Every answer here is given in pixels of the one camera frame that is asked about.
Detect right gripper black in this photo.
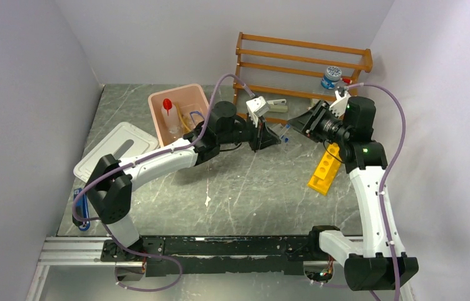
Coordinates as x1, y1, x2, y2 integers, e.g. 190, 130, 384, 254
287, 99, 350, 145

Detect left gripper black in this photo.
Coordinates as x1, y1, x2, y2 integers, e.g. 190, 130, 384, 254
219, 114, 281, 154

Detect blue capped test tubes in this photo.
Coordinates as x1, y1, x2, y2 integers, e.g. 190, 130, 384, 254
278, 124, 291, 144

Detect blue safety glasses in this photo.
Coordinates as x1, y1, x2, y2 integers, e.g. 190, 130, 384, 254
189, 110, 204, 126

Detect amber rubber tubing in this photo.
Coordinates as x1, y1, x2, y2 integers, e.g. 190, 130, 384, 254
175, 104, 191, 134

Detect white bin lid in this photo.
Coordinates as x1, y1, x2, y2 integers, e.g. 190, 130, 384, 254
73, 122, 159, 182

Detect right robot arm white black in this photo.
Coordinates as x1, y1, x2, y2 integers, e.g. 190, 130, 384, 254
288, 97, 419, 291

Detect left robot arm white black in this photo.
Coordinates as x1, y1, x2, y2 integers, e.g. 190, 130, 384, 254
84, 101, 281, 261

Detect white stapler on shelf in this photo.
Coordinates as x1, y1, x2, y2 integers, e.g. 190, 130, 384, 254
266, 98, 288, 113

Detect yellow test tube rack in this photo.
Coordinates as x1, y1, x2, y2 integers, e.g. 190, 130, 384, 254
307, 144, 342, 196

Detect blue white jar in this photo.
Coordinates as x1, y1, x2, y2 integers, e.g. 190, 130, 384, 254
321, 66, 342, 90

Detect wooden shelf rack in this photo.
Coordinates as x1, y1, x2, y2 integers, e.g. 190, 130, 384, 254
235, 32, 373, 112

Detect pink plastic bin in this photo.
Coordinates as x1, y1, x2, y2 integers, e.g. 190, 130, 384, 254
148, 83, 209, 147

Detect red cap wash bottle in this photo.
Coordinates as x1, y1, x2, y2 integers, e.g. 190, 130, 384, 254
162, 98, 180, 135

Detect blue tool at table edge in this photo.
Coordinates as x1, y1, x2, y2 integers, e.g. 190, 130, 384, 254
72, 194, 90, 231

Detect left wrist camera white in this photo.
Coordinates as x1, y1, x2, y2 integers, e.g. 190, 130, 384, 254
246, 96, 270, 128

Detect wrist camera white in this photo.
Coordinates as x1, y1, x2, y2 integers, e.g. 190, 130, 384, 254
329, 87, 351, 118
246, 96, 270, 128

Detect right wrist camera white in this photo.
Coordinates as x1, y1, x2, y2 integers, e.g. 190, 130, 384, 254
329, 87, 351, 118

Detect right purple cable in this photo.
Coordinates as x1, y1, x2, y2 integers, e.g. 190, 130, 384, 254
322, 83, 407, 301

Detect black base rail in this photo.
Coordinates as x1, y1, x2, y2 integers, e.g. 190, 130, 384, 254
100, 234, 334, 282

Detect aluminium frame rail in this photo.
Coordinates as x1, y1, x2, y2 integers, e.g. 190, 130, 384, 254
28, 236, 338, 300

